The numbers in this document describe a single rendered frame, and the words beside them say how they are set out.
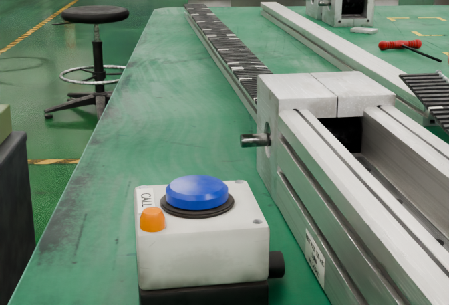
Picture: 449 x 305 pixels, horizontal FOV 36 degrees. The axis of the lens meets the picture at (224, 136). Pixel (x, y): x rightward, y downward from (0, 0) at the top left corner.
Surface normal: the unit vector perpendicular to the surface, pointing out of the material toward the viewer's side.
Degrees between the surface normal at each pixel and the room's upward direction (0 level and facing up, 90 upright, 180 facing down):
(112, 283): 0
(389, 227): 0
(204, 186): 3
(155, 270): 90
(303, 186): 90
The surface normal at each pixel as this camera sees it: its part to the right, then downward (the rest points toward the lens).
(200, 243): 0.15, 0.30
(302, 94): 0.00, -0.95
